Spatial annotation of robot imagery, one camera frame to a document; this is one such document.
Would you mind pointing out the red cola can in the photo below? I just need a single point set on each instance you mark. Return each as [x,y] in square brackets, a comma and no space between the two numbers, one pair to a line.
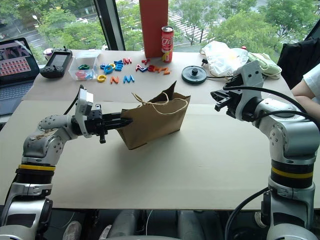
[167,43]

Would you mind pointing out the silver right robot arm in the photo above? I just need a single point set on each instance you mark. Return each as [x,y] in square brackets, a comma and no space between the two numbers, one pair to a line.
[292,140]

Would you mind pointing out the black handheld controller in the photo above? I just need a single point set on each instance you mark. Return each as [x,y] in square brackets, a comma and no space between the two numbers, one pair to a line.
[58,62]

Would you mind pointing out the green magnetic letter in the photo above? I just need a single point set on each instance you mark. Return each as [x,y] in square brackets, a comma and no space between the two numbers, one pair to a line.
[83,66]

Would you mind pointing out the orange letter N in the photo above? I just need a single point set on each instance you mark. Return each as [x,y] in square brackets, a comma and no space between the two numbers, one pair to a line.
[114,80]

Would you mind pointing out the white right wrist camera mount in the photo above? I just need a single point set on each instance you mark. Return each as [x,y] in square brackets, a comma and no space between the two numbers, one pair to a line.
[252,72]

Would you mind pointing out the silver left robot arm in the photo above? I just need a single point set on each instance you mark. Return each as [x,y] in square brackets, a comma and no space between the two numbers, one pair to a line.
[40,150]

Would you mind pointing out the pink magnetic letter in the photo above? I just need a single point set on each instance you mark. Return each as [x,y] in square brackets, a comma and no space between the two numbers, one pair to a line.
[80,75]

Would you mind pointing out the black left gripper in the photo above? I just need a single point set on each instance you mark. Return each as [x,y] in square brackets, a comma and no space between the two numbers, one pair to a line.
[96,122]

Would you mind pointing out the pale green cloth pouch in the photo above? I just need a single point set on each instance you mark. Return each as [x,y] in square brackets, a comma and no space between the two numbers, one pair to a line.
[270,68]

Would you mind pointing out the person's bare forearm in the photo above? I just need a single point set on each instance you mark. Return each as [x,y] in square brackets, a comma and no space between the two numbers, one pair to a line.
[305,96]

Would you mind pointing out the yellow letter C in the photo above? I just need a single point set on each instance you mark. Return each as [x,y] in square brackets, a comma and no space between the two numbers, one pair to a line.
[99,78]

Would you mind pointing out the blue letter W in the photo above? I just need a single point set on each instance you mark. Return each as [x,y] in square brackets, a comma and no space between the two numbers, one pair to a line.
[128,79]

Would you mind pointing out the grey rounded robot leg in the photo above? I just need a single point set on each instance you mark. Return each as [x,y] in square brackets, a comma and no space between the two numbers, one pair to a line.
[125,225]
[187,225]

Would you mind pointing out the blue letter K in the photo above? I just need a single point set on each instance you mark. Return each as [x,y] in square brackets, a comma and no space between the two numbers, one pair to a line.
[118,61]

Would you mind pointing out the grey sneaker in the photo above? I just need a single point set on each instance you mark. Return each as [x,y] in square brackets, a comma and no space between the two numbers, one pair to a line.
[72,230]

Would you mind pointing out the small blue magnetic letter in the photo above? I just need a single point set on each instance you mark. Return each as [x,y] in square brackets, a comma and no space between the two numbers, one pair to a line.
[103,66]

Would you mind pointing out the clear plastic box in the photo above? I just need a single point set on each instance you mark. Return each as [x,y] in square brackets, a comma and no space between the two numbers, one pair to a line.
[85,61]

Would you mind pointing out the dark window frame post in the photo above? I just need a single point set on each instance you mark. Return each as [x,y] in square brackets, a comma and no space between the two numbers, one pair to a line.
[110,25]

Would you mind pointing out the blue letter E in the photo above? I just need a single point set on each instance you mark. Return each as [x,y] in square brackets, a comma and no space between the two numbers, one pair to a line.
[119,67]

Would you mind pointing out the white t-shirt sleeve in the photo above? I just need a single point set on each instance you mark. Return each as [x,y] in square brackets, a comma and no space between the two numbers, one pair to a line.
[313,80]

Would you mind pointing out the open laptop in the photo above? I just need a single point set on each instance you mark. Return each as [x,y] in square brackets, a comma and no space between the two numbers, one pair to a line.
[15,65]

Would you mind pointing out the light blue magnetic letter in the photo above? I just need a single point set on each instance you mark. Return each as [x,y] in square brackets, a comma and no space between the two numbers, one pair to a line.
[90,75]

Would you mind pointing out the white plastic bag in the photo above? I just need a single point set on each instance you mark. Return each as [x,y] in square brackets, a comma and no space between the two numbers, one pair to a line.
[220,57]

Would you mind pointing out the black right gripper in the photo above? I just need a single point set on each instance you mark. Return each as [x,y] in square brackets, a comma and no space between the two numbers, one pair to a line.
[235,97]

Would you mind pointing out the red letter Y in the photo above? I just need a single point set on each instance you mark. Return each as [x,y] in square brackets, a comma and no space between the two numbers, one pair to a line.
[145,60]

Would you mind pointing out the blue letter V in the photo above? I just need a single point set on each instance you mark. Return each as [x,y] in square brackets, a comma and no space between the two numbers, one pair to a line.
[143,70]

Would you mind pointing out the orange letter H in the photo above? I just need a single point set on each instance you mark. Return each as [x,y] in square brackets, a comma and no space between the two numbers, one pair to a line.
[158,69]

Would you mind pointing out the brown paper bag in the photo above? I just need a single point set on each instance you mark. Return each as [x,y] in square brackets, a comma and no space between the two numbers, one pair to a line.
[155,125]

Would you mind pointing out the red letter M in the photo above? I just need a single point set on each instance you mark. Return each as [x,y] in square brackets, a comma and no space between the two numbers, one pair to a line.
[127,60]

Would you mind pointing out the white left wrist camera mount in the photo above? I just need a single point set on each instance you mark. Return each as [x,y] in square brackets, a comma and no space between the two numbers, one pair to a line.
[83,105]

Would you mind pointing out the round dark kettle base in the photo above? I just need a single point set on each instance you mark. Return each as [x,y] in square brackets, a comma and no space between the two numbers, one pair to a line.
[188,75]

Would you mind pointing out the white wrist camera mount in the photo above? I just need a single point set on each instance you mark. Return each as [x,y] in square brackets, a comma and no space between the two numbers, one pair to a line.
[83,105]
[252,72]

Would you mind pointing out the orange letter Z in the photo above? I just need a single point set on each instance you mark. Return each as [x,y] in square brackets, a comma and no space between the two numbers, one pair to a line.
[165,71]

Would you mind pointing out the tall orange box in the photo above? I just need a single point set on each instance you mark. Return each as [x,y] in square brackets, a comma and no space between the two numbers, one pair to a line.
[153,25]

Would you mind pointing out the red letter A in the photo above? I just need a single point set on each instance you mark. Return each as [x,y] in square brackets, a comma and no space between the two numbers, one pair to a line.
[139,68]

